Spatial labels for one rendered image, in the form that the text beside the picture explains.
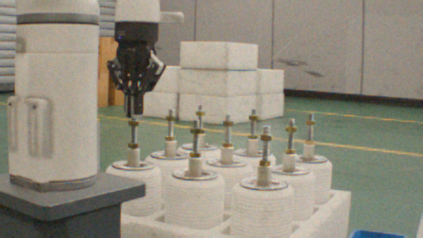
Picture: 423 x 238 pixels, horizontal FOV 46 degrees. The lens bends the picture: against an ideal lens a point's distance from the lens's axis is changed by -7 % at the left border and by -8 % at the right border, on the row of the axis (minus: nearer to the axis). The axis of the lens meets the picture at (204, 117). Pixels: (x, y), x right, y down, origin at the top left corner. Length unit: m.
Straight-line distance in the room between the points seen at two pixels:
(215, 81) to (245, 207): 2.79
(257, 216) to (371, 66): 5.43
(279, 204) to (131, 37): 0.35
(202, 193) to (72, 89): 0.35
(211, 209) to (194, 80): 2.84
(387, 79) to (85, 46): 5.64
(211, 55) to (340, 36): 2.98
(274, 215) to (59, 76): 0.39
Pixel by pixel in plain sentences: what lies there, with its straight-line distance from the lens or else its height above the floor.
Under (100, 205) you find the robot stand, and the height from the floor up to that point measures 0.29.
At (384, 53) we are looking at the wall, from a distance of 6.11.
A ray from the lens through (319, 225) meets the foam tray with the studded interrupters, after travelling 0.87.
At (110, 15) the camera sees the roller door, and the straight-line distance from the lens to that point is 7.45.
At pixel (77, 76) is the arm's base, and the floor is 0.42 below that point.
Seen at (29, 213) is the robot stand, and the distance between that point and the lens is 0.53.
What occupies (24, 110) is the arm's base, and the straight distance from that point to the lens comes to 0.56.
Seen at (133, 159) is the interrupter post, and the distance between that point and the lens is 0.91.
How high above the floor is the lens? 0.44
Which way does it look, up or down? 6 degrees down
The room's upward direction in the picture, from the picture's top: 2 degrees clockwise
